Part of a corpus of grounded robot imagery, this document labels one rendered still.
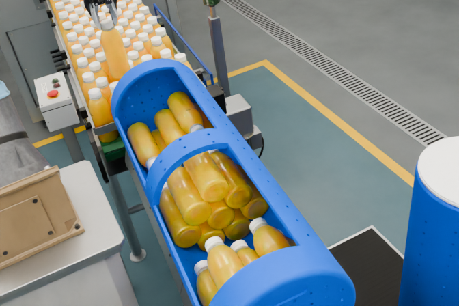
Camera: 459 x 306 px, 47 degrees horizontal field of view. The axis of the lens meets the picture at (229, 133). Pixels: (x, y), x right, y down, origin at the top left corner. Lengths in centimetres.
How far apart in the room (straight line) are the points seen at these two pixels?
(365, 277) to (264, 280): 139
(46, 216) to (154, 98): 62
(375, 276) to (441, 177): 97
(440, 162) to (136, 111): 87
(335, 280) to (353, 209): 177
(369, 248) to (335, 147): 89
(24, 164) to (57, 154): 233
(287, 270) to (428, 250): 64
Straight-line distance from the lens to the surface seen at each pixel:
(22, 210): 111
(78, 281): 120
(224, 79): 218
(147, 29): 210
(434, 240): 144
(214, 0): 201
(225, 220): 125
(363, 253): 235
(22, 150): 114
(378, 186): 285
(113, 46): 174
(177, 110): 149
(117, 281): 125
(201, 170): 119
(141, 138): 151
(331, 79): 368
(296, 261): 93
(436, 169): 140
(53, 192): 110
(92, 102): 176
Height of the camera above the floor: 195
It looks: 37 degrees down
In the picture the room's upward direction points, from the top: 8 degrees counter-clockwise
